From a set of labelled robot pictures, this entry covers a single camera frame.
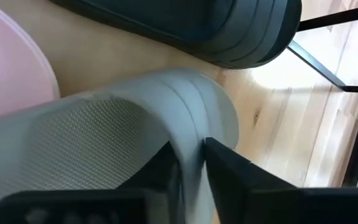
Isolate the grey foam slide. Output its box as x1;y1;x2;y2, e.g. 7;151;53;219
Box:
0;67;241;224

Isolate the dark green foam slide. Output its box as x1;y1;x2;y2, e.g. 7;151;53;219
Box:
50;0;303;70

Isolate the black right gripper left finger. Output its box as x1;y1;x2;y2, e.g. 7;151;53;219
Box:
0;141;185;224

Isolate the pink foam slide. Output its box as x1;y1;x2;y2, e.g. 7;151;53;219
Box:
0;0;61;123

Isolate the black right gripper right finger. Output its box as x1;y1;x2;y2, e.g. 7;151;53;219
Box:
204;136;358;224

